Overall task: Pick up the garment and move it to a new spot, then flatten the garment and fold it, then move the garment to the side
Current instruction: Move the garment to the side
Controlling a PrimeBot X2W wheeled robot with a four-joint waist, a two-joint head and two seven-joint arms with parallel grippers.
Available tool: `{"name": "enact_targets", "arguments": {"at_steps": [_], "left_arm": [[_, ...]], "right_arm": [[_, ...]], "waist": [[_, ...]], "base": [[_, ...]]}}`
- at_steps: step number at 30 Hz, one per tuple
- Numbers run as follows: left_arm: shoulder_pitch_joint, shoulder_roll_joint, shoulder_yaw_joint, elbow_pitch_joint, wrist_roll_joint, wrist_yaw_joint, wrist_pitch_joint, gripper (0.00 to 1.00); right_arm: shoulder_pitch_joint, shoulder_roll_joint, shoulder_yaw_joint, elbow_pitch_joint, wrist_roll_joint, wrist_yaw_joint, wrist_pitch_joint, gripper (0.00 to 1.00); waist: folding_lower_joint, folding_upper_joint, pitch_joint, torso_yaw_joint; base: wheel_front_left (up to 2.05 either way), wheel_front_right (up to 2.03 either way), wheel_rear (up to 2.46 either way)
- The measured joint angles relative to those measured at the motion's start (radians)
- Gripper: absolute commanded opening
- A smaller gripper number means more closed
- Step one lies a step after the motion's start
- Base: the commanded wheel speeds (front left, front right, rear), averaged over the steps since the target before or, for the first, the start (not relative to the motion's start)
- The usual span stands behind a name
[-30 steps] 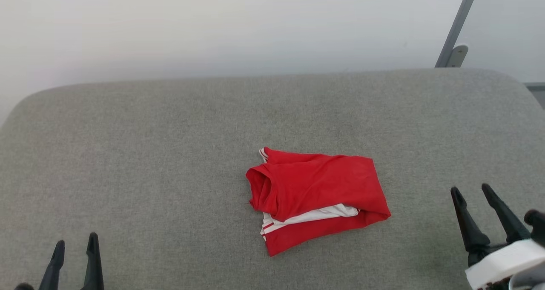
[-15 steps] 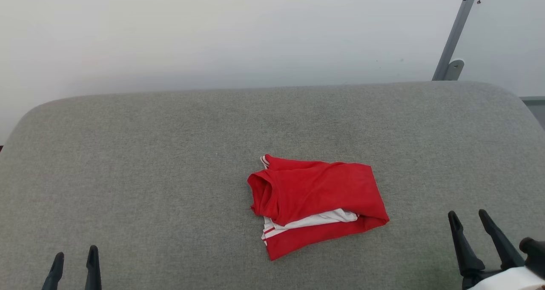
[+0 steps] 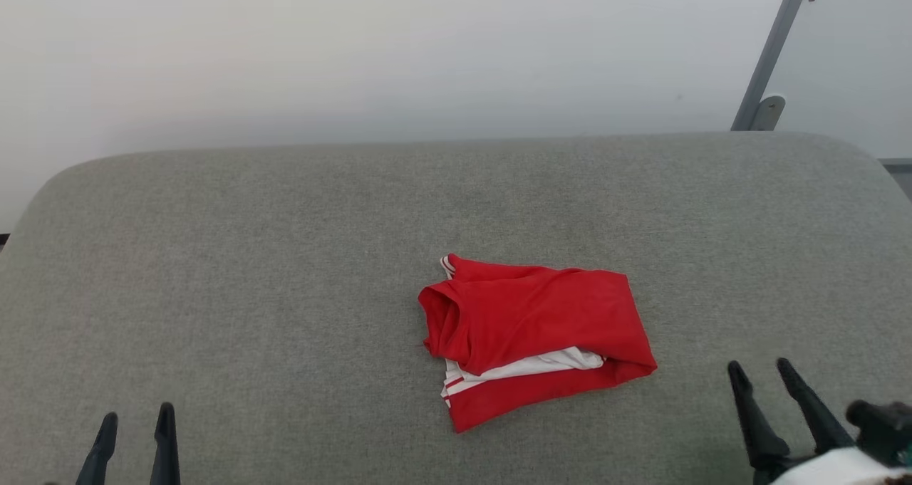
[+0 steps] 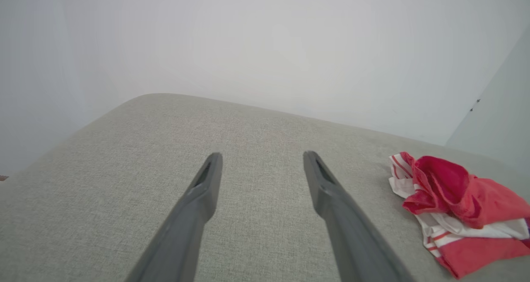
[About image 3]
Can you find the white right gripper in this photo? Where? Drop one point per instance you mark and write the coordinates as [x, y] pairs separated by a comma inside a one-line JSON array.
[[833, 471]]

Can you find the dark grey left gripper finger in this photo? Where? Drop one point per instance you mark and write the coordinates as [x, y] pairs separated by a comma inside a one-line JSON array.
[[165, 449], [100, 456]]

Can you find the red garment with white trim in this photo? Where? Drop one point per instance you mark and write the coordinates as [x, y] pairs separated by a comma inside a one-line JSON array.
[[527, 328]]

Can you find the grey fabric sofa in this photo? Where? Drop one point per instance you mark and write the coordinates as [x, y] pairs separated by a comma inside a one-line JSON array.
[[285, 293]]

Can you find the grey skirting strip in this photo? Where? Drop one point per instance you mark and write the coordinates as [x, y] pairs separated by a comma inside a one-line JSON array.
[[898, 165]]

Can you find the grey metal pole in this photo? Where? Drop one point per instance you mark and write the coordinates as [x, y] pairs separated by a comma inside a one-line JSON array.
[[773, 50]]

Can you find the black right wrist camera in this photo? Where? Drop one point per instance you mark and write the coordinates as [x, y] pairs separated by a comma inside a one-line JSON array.
[[883, 428]]

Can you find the grey metal bracket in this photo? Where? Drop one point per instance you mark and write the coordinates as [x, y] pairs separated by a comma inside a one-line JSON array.
[[768, 113]]

